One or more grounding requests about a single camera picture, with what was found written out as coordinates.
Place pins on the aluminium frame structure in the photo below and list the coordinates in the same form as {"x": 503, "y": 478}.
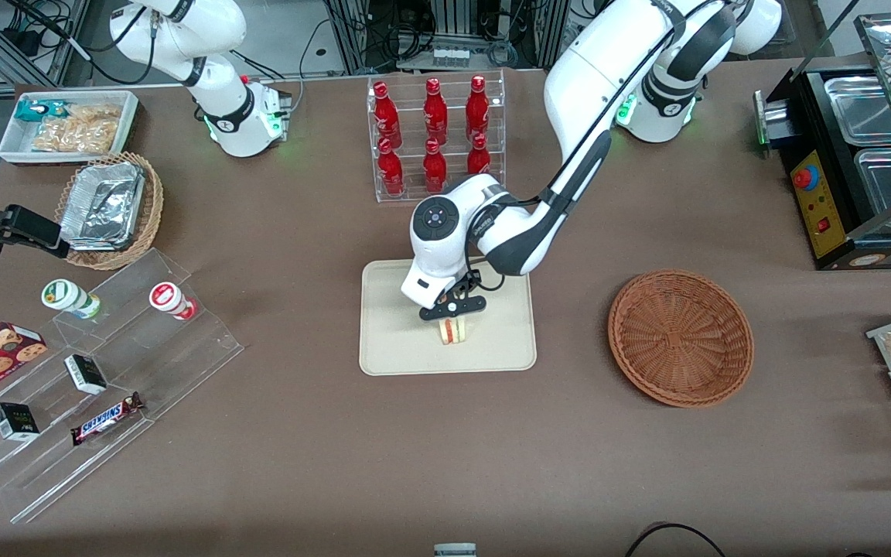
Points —
{"x": 345, "y": 39}

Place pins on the small white grey device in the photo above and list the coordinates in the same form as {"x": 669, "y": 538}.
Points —
{"x": 455, "y": 551}

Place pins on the beige rectangular tray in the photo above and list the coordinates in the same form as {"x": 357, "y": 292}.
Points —
{"x": 399, "y": 333}

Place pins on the teal snack packet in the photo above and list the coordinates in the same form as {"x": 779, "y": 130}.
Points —
{"x": 35, "y": 110}

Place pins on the red cola bottle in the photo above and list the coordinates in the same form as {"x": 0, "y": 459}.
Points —
{"x": 479, "y": 158}
{"x": 435, "y": 108}
{"x": 477, "y": 104}
{"x": 435, "y": 169}
{"x": 386, "y": 112}
{"x": 390, "y": 170}

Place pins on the white plastic bin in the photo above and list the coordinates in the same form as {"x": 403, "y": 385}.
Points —
{"x": 12, "y": 147}

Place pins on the round brown wicker basket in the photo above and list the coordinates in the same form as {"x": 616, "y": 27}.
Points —
{"x": 681, "y": 336}

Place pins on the triangle sandwich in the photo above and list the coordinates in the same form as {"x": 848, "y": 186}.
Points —
{"x": 453, "y": 331}

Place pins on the tan wicker basket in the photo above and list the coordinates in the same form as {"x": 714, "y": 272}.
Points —
{"x": 153, "y": 209}

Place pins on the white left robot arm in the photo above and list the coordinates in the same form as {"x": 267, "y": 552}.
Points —
{"x": 592, "y": 77}

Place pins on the green lid cup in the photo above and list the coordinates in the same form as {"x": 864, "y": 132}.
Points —
{"x": 66, "y": 296}

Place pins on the red lid cup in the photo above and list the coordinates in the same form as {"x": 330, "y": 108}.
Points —
{"x": 169, "y": 299}

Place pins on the stack of foil trays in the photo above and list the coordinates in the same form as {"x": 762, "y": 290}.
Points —
{"x": 101, "y": 205}

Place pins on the clear acrylic stepped shelf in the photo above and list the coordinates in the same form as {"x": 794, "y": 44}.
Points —
{"x": 182, "y": 363}

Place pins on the small black box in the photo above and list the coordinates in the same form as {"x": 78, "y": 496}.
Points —
{"x": 14, "y": 422}
{"x": 86, "y": 374}

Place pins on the snickers chocolate bar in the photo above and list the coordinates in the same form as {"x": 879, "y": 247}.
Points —
{"x": 105, "y": 420}

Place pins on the black food warmer yellow panel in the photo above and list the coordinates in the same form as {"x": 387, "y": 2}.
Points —
{"x": 821, "y": 201}

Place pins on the clear acrylic bottle rack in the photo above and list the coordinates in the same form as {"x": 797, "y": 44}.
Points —
{"x": 414, "y": 93}

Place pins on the clear bag of crackers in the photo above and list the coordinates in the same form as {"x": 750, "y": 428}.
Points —
{"x": 97, "y": 113}
{"x": 74, "y": 138}

